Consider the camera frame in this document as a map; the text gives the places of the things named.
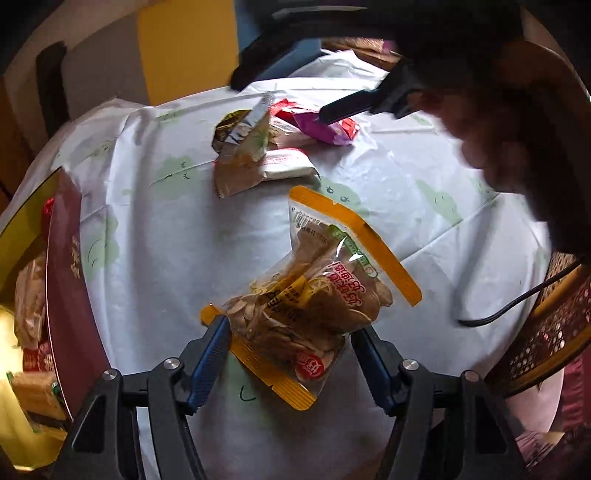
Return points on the tan silver snack packet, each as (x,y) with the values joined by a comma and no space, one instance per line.
(240,170)

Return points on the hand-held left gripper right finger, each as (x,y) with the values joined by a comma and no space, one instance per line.
(374,364)

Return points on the gold tin box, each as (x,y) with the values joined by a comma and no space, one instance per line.
(69,300)

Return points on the maroon cloth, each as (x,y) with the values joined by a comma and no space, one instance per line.
(577,392)

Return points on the person's right forearm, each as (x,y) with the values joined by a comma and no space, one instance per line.
(545,161)

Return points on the white plastic tablecloth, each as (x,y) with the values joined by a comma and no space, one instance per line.
(369,207)

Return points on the red patterned snack packet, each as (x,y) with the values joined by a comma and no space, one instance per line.
(37,357)

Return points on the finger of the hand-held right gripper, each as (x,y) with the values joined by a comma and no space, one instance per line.
(351,105)
(268,64)

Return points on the white packet with red label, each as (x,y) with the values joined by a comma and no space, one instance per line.
(288,166)

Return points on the orange-edged dried slices packet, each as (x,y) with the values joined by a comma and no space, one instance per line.
(314,295)

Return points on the cracker packet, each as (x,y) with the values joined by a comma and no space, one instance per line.
(37,394)

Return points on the long red snack packet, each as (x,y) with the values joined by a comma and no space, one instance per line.
(288,108)

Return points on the person's right hand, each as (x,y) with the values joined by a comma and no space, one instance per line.
(466,129)

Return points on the purple snack packet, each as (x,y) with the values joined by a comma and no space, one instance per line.
(323,131)

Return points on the wicker chair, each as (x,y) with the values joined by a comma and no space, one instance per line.
(554,332)

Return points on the clear bread packet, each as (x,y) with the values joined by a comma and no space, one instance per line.
(30,295)

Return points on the pale snack packet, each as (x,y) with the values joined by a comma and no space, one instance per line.
(284,134)

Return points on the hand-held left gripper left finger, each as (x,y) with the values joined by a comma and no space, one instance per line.
(210,357)

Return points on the wooden wardrobe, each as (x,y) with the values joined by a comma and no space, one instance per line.
(14,138)

